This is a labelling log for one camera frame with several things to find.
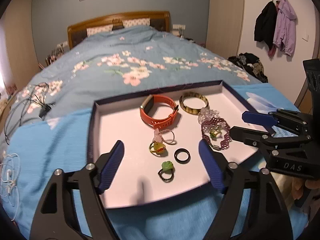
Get white earphones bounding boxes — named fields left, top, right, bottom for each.
left=1, top=151, right=21, bottom=222

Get right hand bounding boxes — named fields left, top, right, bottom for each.
left=291, top=178, right=319, bottom=209

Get left floral pillow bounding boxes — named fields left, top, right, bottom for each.
left=86, top=24, right=113, bottom=37

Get green stone black ring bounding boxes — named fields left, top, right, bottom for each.
left=157, top=160, right=175, bottom=183

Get tortoiseshell bangle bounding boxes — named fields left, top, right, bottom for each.
left=179, top=92, right=209, bottom=115

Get maroon beaded bracelet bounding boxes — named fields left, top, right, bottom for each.
left=200, top=117, right=232, bottom=151

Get dark clothes pile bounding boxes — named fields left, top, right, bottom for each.
left=228, top=53, right=268, bottom=83

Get floral pillow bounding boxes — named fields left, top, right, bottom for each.
left=86, top=24, right=113, bottom=37
left=123, top=18, right=151, bottom=28

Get black charger cables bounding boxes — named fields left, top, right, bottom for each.
left=3, top=81, right=57, bottom=145

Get orange smart watch band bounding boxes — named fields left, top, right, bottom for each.
left=139, top=94, right=178, bottom=130

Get black hanging jacket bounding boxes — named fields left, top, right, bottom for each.
left=254, top=1, right=278, bottom=50

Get beige wardrobe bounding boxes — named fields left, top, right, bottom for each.
left=206, top=0, right=245, bottom=59

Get yellow orange bead ring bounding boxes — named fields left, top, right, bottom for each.
left=149, top=141, right=168, bottom=157

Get right floral pillow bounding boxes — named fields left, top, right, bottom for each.
left=123, top=18, right=151, bottom=28

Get clear crystal bead bracelet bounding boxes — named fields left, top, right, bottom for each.
left=197, top=107, right=221, bottom=126

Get white wall socket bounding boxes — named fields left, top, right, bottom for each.
left=172, top=24, right=186, bottom=30

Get purple hanging jacket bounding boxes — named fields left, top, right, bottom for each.
left=268, top=0, right=297, bottom=57

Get wooden headboard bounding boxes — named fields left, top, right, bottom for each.
left=67, top=11, right=170, bottom=49

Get blue floral duvet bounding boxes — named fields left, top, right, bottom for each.
left=4, top=26, right=258, bottom=135

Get pink stone ring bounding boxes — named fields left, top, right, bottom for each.
left=152, top=128, right=177, bottom=145

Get light blue floral blanket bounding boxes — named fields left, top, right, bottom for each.
left=0, top=83, right=308, bottom=240

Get green gold bead ring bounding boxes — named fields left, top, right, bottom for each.
left=209, top=126, right=222, bottom=140

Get navy shallow box tray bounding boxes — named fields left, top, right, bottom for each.
left=87, top=81, right=263, bottom=209

